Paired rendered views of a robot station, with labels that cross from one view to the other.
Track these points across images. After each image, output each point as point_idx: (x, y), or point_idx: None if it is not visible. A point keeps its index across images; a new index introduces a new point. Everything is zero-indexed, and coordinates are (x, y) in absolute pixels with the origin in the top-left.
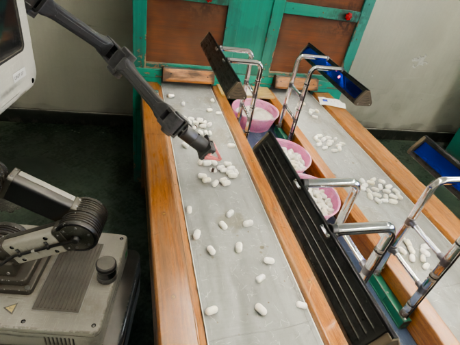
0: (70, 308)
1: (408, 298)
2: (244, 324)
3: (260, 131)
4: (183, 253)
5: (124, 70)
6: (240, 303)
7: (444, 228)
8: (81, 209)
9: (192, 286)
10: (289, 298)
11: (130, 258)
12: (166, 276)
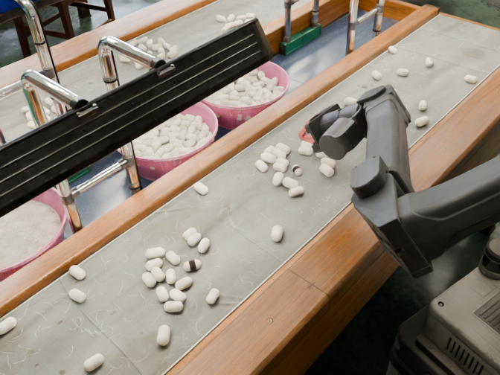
0: None
1: (306, 15)
2: (451, 67)
3: None
4: (459, 109)
5: (407, 172)
6: (438, 74)
7: (178, 10)
8: None
9: (475, 92)
10: (393, 59)
11: (417, 330)
12: (494, 105)
